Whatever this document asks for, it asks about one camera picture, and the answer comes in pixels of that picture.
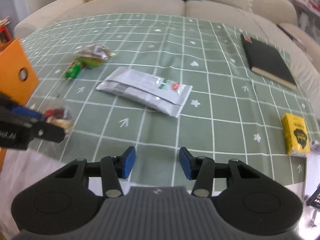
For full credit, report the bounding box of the dark book on sofa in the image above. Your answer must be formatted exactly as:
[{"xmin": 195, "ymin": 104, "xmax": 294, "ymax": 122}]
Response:
[{"xmin": 277, "ymin": 24, "xmax": 306, "ymax": 52}]

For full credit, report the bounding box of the phone on white stand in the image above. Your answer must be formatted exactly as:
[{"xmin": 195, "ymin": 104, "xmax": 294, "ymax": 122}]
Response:
[{"xmin": 303, "ymin": 140, "xmax": 319, "ymax": 228}]

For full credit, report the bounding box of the yellow tissue pack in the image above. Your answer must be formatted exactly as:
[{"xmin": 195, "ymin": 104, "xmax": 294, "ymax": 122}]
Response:
[{"xmin": 281, "ymin": 113, "xmax": 310, "ymax": 158}]

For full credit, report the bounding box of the white magazine rack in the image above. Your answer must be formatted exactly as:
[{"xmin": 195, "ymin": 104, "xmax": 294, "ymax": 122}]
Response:
[{"xmin": 293, "ymin": 0, "xmax": 319, "ymax": 43}]

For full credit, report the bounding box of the silver white sachet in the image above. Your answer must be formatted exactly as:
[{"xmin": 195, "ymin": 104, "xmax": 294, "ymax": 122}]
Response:
[{"xmin": 96, "ymin": 67, "xmax": 193, "ymax": 117}]

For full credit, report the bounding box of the green checked tablecloth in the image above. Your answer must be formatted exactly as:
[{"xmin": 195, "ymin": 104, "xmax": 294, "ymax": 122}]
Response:
[{"xmin": 22, "ymin": 14, "xmax": 319, "ymax": 187}]

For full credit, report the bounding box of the black notebook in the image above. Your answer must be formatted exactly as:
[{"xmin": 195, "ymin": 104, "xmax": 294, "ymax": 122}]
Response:
[{"xmin": 240, "ymin": 34, "xmax": 297, "ymax": 89}]

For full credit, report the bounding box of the green candy wrapper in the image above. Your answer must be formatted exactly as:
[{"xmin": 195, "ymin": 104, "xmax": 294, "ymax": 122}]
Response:
[{"xmin": 65, "ymin": 57, "xmax": 103, "ymax": 80}]

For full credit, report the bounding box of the clear cake snack pack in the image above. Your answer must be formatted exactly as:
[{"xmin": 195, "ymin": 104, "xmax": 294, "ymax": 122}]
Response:
[{"xmin": 74, "ymin": 44, "xmax": 116, "ymax": 61}]

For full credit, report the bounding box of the red orange stool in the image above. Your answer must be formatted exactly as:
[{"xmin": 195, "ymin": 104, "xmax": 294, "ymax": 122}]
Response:
[{"xmin": 0, "ymin": 17, "xmax": 11, "ymax": 46}]

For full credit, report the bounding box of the orange cardboard box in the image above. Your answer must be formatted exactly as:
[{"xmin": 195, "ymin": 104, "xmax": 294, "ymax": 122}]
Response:
[{"xmin": 0, "ymin": 39, "xmax": 39, "ymax": 106}]

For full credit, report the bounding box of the small chocolate snack pack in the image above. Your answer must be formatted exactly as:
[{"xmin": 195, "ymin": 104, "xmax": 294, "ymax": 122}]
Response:
[{"xmin": 43, "ymin": 106, "xmax": 73, "ymax": 137}]

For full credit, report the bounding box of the beige sofa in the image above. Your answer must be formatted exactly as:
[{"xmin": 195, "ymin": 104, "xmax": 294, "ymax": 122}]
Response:
[{"xmin": 14, "ymin": 0, "xmax": 319, "ymax": 112}]

